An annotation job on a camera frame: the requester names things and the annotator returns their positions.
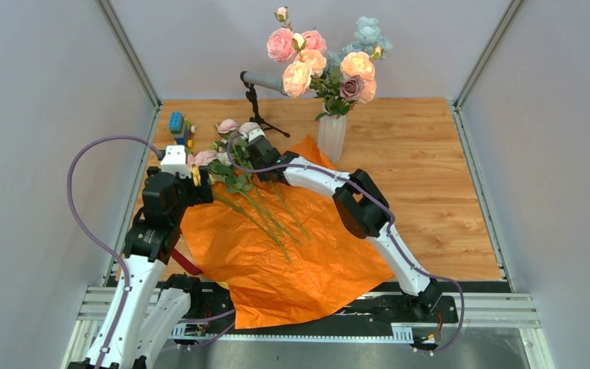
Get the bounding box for yellow flower bouquet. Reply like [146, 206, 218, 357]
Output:
[187, 119, 302, 262]

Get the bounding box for peach rose flower stem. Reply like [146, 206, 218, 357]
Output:
[282, 50, 327, 98]

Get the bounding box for orange yellow wrapping paper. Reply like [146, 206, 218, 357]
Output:
[178, 135, 395, 331]

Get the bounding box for light blue flower stem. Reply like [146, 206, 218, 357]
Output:
[326, 16, 393, 68]

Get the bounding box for pink rose flower stem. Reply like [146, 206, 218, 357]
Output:
[266, 6, 326, 63]

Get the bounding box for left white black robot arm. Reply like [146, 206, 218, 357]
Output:
[68, 166, 213, 368]

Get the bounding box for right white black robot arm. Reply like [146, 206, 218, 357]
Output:
[240, 132, 443, 321]

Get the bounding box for white ribbed vase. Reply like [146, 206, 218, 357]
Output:
[317, 115, 347, 164]

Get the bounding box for orange flowers in vase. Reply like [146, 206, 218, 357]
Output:
[309, 45, 384, 121]

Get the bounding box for colourful toy block train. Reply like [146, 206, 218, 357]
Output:
[167, 111, 197, 149]

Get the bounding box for silver microphone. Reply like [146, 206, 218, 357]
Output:
[240, 71, 287, 96]

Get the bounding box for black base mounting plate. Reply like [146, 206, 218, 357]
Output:
[184, 282, 460, 341]

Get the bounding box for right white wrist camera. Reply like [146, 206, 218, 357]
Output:
[242, 128, 265, 144]

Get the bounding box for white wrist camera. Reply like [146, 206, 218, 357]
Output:
[160, 145, 192, 179]
[242, 128, 265, 144]

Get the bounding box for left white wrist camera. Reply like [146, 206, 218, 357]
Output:
[160, 145, 192, 179]

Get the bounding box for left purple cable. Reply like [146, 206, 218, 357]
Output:
[67, 135, 164, 369]

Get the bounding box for purple cable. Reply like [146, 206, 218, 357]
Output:
[67, 135, 164, 369]
[226, 133, 466, 356]

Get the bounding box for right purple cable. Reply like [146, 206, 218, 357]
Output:
[226, 133, 466, 356]

